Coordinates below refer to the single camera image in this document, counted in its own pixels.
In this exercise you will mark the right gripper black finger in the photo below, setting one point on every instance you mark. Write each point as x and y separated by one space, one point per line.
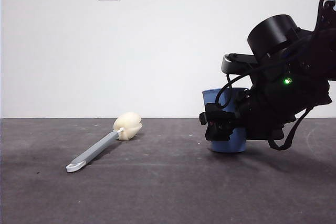
220 124

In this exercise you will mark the blue ribbed plastic cup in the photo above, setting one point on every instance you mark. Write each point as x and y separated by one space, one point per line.
228 146

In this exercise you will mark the grey cup brush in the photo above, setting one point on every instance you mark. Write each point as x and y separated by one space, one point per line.
94 148

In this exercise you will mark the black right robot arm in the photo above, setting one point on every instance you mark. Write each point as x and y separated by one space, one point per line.
275 98

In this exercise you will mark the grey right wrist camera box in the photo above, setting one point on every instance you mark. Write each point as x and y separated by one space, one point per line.
231 64

